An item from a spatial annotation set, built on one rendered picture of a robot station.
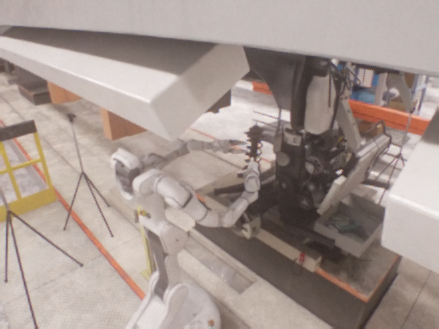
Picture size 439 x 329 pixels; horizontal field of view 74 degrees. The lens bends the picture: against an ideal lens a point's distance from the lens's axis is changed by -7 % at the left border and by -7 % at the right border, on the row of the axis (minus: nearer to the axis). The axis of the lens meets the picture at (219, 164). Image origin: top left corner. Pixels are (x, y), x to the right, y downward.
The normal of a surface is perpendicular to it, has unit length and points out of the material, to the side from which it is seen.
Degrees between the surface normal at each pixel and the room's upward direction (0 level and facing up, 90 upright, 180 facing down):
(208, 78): 90
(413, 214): 117
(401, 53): 90
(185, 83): 90
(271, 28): 90
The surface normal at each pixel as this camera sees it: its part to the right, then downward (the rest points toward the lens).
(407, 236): -0.65, 0.69
